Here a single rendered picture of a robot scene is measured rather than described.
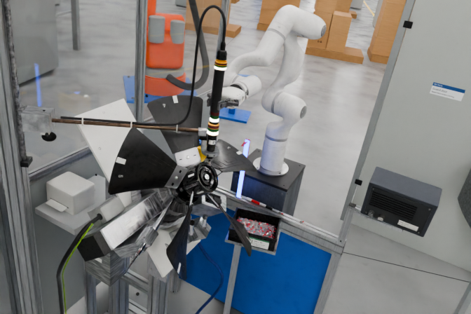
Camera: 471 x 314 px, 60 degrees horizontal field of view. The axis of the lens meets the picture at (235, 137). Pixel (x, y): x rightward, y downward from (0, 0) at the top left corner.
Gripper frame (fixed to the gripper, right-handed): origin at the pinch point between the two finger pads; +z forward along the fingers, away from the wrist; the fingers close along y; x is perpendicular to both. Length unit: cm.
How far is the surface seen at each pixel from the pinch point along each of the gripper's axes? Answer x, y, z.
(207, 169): -23.5, -3.9, 7.5
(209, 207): -46.4, -2.0, -1.7
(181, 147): -19.2, 9.1, 6.4
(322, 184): -144, -6, -225
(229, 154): -29.0, 0.1, -18.3
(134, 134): -6.1, 11.8, 30.2
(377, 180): -23, -60, -31
